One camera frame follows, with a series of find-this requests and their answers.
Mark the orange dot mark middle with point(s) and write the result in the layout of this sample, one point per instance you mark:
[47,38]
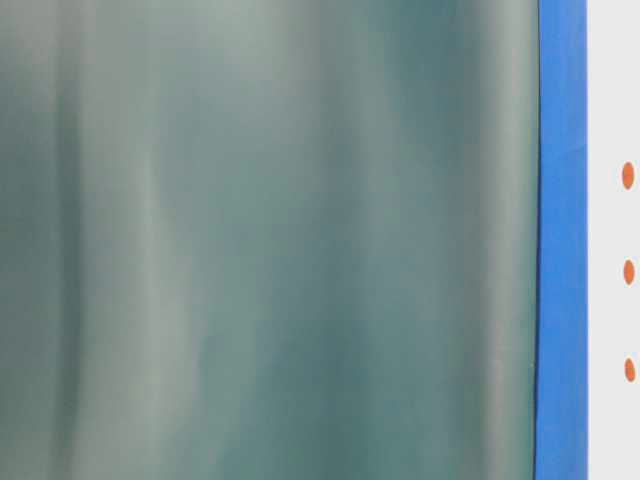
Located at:
[628,271]

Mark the orange dot mark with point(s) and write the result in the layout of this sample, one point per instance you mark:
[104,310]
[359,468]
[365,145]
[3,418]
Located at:
[628,175]
[629,370]
[628,271]

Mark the green backdrop curtain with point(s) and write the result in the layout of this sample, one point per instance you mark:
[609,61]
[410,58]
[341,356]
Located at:
[268,239]

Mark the blue table cloth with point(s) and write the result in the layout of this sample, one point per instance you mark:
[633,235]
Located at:
[562,325]

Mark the white work board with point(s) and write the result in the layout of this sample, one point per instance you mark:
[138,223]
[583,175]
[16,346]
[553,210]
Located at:
[613,237]

